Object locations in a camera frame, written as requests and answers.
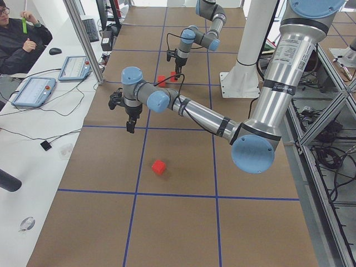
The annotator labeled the black box device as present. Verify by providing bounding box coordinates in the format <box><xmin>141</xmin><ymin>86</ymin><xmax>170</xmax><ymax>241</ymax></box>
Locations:
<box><xmin>101</xmin><ymin>30</ymin><xmax>113</xmax><ymax>52</ymax></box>

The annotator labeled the clear suction cup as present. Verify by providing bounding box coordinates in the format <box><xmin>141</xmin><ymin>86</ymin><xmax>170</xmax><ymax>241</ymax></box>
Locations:
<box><xmin>19</xmin><ymin>216</ymin><xmax>36</xmax><ymax>232</ymax></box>

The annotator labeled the white camera stand base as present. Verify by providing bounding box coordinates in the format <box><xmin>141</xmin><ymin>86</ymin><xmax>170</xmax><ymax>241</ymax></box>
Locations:
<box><xmin>220</xmin><ymin>0</ymin><xmax>279</xmax><ymax>98</ymax></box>

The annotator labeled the teach pendant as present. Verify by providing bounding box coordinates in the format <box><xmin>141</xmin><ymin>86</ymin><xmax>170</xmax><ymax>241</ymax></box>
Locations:
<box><xmin>11</xmin><ymin>77</ymin><xmax>56</xmax><ymax>107</ymax></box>
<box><xmin>58</xmin><ymin>56</ymin><xmax>91</xmax><ymax>82</ymax></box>

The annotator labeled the person in black jacket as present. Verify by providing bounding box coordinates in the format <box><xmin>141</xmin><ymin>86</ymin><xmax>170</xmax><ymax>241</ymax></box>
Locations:
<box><xmin>1</xmin><ymin>1</ymin><xmax>53</xmax><ymax>75</ymax></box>

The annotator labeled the teach pendant far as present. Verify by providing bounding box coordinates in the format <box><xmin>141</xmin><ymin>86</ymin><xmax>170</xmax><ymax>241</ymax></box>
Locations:
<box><xmin>58</xmin><ymin>56</ymin><xmax>91</xmax><ymax>82</ymax></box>

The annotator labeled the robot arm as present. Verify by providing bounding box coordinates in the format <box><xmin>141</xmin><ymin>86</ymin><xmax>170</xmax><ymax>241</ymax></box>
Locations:
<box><xmin>167</xmin><ymin>1</ymin><xmax>227</xmax><ymax>75</ymax></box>
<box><xmin>121</xmin><ymin>1</ymin><xmax>344</xmax><ymax>174</ymax></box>

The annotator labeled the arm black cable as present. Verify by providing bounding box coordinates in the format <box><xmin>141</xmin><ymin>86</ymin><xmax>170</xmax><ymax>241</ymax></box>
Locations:
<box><xmin>166</xmin><ymin>32</ymin><xmax>183</xmax><ymax>52</ymax></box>
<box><xmin>164</xmin><ymin>72</ymin><xmax>240</xmax><ymax>134</ymax></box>

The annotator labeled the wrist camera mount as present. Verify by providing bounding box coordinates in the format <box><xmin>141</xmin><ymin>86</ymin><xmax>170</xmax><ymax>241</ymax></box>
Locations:
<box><xmin>166</xmin><ymin>49</ymin><xmax>177</xmax><ymax>62</ymax></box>
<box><xmin>108</xmin><ymin>88</ymin><xmax>125</xmax><ymax>110</ymax></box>

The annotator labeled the small black square pad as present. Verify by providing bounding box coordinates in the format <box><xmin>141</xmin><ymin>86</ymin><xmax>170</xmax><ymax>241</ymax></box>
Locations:
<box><xmin>40</xmin><ymin>140</ymin><xmax>52</xmax><ymax>151</ymax></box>

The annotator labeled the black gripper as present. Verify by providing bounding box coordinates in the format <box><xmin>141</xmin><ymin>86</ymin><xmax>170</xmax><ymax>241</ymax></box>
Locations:
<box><xmin>175</xmin><ymin>55</ymin><xmax>187</xmax><ymax>81</ymax></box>
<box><xmin>125</xmin><ymin>104</ymin><xmax>142</xmax><ymax>134</ymax></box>

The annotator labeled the black computer mouse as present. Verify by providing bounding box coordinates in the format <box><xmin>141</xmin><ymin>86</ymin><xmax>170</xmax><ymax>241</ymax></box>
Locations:
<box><xmin>48</xmin><ymin>47</ymin><xmax>62</xmax><ymax>55</ymax></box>

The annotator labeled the aluminium frame post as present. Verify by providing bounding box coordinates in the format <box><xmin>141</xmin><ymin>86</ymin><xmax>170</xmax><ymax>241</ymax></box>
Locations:
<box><xmin>63</xmin><ymin>0</ymin><xmax>104</xmax><ymax>85</ymax></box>

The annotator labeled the black keyboard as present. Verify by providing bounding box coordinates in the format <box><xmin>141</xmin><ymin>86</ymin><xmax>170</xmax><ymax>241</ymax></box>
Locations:
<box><xmin>82</xmin><ymin>18</ymin><xmax>99</xmax><ymax>42</ymax></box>

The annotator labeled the red block placed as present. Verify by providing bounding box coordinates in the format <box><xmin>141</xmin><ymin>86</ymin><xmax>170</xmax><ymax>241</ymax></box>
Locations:
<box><xmin>170</xmin><ymin>71</ymin><xmax>177</xmax><ymax>82</ymax></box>
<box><xmin>156</xmin><ymin>75</ymin><xmax>166</xmax><ymax>88</ymax></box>
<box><xmin>151</xmin><ymin>160</ymin><xmax>166</xmax><ymax>175</ymax></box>

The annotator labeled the teach pendant near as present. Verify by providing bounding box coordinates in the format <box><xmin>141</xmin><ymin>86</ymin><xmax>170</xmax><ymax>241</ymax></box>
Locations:
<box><xmin>11</xmin><ymin>77</ymin><xmax>56</xmax><ymax>107</ymax></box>

